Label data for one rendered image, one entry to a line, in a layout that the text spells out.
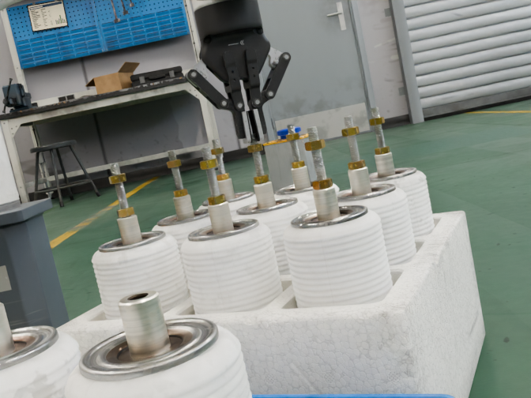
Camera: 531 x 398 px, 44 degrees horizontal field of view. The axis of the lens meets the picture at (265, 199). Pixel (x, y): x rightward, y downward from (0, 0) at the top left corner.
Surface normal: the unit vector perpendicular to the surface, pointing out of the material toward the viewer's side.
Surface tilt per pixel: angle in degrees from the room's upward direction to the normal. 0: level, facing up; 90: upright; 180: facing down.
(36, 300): 88
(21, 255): 91
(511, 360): 0
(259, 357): 90
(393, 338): 90
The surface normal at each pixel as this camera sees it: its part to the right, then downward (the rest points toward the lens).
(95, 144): 0.02, 0.13
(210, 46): 0.27, 0.07
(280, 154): -0.40, 0.20
